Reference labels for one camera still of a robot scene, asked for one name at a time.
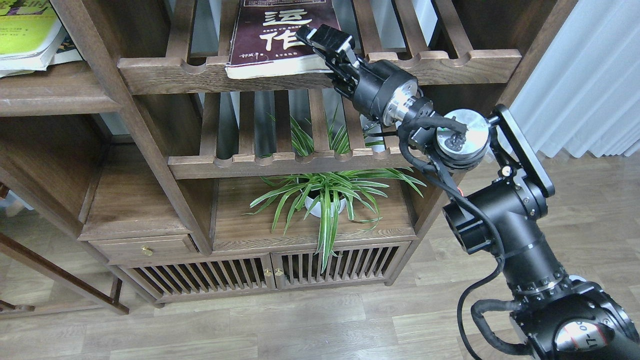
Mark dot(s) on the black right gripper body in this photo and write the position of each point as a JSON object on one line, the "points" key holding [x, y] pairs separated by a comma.
{"points": [[381, 91]]}

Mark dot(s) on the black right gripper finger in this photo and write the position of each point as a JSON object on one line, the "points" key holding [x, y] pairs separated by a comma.
{"points": [[334, 46]]}

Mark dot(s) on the maroon book white characters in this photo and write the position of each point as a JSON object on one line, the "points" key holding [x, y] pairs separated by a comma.
{"points": [[264, 42]]}

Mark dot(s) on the colourful 300 paperback book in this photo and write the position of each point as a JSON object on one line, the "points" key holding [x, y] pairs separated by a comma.
{"points": [[67, 52]]}

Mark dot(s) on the yellow green cover book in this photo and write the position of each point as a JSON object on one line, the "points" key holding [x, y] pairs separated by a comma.
{"points": [[30, 35]]}

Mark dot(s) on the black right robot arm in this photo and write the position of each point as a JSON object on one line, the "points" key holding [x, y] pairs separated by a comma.
{"points": [[497, 190]]}

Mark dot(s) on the green spider plant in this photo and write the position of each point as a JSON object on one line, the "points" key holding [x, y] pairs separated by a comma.
{"points": [[356, 186]]}

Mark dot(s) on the white plant pot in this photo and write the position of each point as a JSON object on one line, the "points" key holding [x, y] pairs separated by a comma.
{"points": [[315, 207]]}

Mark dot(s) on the right slatted cabinet door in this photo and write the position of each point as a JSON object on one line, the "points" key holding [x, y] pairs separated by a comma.
{"points": [[356, 264]]}

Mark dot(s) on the slatted cabinet door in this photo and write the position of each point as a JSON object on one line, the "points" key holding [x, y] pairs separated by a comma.
{"points": [[356, 264], [198, 279]]}

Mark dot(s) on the dark wooden bookshelf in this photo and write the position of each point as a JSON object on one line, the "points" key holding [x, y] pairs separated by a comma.
{"points": [[147, 137]]}

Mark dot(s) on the white pleated curtain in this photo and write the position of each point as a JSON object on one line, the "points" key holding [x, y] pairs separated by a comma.
{"points": [[584, 94]]}

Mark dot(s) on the wooden drawer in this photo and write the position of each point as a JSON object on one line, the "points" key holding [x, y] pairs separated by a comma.
{"points": [[130, 248]]}

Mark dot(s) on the left slatted cabinet door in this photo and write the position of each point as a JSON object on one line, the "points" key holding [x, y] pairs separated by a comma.
{"points": [[198, 279]]}

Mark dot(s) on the white book under paperback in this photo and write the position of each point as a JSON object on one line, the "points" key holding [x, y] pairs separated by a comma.
{"points": [[20, 71]]}

